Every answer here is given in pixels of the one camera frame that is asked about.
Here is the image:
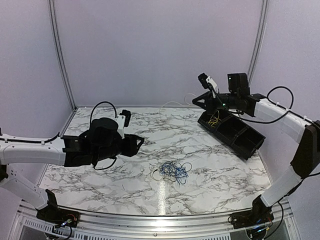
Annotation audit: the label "aluminium front table frame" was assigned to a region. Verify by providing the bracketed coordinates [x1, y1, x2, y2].
[7, 200, 301, 240]

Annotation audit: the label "blue cable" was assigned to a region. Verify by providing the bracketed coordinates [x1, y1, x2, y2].
[158, 161, 193, 185]

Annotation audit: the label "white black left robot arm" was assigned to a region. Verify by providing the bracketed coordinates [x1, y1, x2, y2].
[0, 116, 145, 223]

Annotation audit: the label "yellow cables in tray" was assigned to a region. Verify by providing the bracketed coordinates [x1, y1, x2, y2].
[206, 111, 222, 128]

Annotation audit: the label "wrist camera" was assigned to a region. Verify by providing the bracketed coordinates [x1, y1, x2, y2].
[197, 72, 219, 92]
[119, 109, 132, 128]

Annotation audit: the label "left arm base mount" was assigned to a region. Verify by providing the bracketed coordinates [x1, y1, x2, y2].
[36, 189, 80, 228]

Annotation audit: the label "black compartment tray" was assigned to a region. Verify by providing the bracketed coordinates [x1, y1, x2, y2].
[197, 109, 266, 160]

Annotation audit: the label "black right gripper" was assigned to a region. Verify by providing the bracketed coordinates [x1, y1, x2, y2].
[191, 90, 239, 116]

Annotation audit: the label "aluminium left corner post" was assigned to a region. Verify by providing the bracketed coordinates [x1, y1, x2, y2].
[48, 0, 77, 111]

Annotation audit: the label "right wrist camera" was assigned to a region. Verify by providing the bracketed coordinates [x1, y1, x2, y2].
[197, 72, 219, 92]

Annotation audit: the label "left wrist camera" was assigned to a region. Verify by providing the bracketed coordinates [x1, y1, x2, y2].
[119, 109, 132, 128]

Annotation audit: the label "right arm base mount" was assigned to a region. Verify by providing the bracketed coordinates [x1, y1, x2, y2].
[227, 195, 274, 229]

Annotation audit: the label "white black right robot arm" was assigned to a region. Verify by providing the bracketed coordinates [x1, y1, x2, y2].
[192, 73, 320, 224]

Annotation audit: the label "white cable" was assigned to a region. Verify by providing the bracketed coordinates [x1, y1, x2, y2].
[159, 93, 198, 126]

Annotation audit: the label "aluminium right corner post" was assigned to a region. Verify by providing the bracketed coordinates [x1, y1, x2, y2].
[247, 0, 270, 86]

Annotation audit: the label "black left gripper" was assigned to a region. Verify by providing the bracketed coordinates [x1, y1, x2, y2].
[93, 133, 145, 163]

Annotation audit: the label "aluminium corner post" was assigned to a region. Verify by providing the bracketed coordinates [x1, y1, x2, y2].
[48, 0, 77, 111]
[247, 0, 270, 86]

